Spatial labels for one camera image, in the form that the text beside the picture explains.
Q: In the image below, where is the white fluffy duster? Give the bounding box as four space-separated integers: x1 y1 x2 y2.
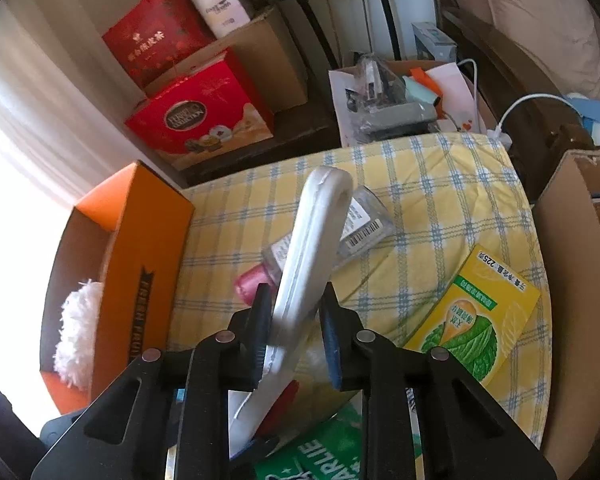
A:
53 280 104 391

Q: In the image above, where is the yellow green tea carton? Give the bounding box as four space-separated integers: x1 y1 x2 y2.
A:
405 245 541 386

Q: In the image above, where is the clear bottle pink cap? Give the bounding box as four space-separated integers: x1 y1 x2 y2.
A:
232 184 397 307

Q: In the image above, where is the white red handled brush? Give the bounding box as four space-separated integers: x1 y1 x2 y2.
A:
228 166 353 457

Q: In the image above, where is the green toothpaste box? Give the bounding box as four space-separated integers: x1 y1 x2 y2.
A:
256 393 363 480

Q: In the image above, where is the orange cardboard box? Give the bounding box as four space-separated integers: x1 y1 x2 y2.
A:
40 162 194 414

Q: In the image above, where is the yellow plaid cushion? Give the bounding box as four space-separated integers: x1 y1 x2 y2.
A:
168 133 552 442

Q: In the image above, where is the brown cardboard box right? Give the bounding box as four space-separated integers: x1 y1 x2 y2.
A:
532 150 600 479

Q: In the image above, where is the white curtain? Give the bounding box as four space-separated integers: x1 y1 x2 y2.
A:
0 0 184 198

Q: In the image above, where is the red chocolate collection box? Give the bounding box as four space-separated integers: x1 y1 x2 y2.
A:
125 49 274 171

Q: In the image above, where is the box of clutter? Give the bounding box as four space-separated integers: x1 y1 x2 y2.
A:
328 54 494 148

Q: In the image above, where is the wooden sofa with cushions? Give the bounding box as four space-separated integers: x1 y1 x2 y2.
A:
434 0 600 200

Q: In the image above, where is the red tea gift bag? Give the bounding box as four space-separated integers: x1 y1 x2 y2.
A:
102 0 215 89

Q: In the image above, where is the large brown cardboard box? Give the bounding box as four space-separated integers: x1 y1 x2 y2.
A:
144 8 309 113

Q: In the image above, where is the pink tissue pack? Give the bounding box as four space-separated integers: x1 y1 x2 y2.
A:
190 0 251 39

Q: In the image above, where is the white cable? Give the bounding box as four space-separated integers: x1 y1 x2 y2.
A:
485 91 581 150

